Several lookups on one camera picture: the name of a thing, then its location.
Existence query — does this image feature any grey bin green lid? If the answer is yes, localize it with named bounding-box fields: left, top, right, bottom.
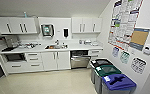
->
left=94, top=64, right=123, bottom=94

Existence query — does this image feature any blue dish soap bottle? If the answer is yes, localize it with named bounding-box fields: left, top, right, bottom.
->
left=78, top=38, right=83, bottom=45

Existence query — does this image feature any small blue wall sign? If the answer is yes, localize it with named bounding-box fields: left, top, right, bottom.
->
left=111, top=46, right=120, bottom=58

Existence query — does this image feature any stainless steel sink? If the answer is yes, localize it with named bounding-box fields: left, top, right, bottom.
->
left=45, top=44, right=69, bottom=50

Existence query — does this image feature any white wall thermostat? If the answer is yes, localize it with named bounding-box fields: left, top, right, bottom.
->
left=142, top=43, right=150, bottom=56

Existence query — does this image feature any black coffee machine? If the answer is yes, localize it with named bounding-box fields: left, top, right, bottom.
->
left=0, top=34, right=20, bottom=52

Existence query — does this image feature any stainless steel dishwasher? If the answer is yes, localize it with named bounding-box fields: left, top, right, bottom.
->
left=70, top=50, right=91, bottom=70

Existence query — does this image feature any chrome sink faucet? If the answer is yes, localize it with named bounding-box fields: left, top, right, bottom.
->
left=54, top=39, right=61, bottom=46

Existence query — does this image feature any light blue bottle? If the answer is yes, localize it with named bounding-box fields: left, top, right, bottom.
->
left=23, top=11, right=29, bottom=19

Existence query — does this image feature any white wall cabinet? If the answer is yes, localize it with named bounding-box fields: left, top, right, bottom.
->
left=71, top=16, right=103, bottom=34
left=0, top=16, right=38, bottom=35

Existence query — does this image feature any large wall poster collage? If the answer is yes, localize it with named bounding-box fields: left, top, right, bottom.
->
left=107, top=0, right=144, bottom=51

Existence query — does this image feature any steel paper towel dispenser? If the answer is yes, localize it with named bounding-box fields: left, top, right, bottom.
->
left=40, top=23, right=55, bottom=38

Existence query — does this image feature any black wall soap dispenser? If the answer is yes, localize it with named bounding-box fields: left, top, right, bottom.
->
left=62, top=27, right=70, bottom=39

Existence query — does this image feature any small green wall sign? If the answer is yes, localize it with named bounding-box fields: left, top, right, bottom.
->
left=119, top=50, right=131, bottom=65

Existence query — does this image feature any white two-door sink cabinet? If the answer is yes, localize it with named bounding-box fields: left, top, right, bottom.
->
left=41, top=50, right=72, bottom=72

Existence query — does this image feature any brown cork notice board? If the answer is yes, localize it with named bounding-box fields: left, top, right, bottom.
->
left=129, top=26, right=150, bottom=52

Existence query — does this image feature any small white wall sign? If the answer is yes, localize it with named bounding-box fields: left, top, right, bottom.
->
left=130, top=56, right=147, bottom=76

